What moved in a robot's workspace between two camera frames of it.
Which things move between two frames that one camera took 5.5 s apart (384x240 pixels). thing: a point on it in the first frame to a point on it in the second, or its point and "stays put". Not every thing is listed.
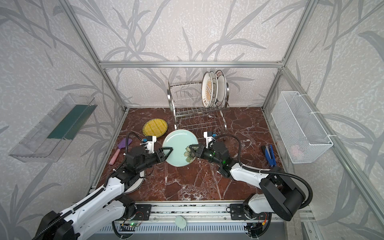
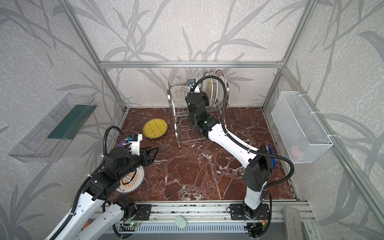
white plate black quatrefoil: [215, 88] stays put
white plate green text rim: [221, 88] stays put
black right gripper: [199, 151] to [195, 98]
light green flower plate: [180, 140] to [197, 89]
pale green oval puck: [180, 222] stays put
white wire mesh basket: [301, 136] stays put
